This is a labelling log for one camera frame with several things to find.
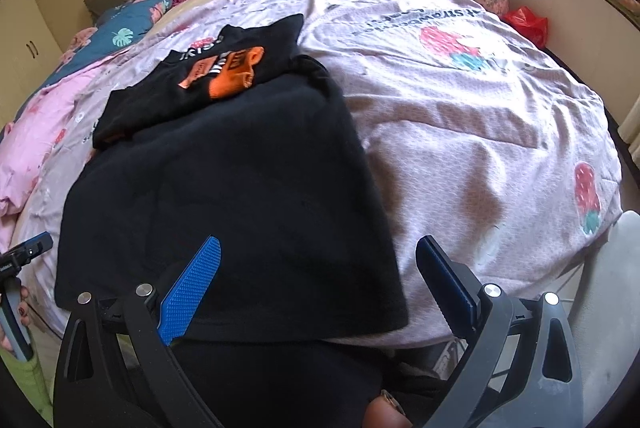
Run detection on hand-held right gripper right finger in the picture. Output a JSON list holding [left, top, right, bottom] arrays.
[[415, 235, 586, 428]]

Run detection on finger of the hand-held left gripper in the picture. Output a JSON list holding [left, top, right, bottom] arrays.
[[0, 232, 54, 266]]

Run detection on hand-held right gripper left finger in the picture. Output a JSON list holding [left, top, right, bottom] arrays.
[[52, 235, 223, 428]]

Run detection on black sweater with orange cuffs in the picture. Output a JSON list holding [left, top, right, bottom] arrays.
[[54, 14, 408, 344]]

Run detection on person's left forearm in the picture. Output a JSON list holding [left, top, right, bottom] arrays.
[[0, 348, 53, 424]]

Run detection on person's left hand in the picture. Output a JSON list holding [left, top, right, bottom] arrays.
[[0, 288, 35, 356]]

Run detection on person's right hand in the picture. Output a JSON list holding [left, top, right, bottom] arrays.
[[362, 389, 413, 428]]

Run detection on pink floral quilt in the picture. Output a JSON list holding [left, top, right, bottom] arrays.
[[0, 78, 101, 249]]

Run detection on person's black pants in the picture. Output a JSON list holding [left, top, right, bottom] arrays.
[[172, 338, 451, 428]]

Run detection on pink strawberry printed duvet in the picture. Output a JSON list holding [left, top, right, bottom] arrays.
[[15, 0, 623, 359]]

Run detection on cream wardrobe doors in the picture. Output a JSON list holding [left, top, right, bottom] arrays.
[[0, 0, 63, 129]]

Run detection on blue leaf-print pillow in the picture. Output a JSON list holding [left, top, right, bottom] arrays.
[[37, 0, 173, 83]]

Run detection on red plastic bag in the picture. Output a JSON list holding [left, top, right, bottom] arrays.
[[501, 6, 549, 48]]

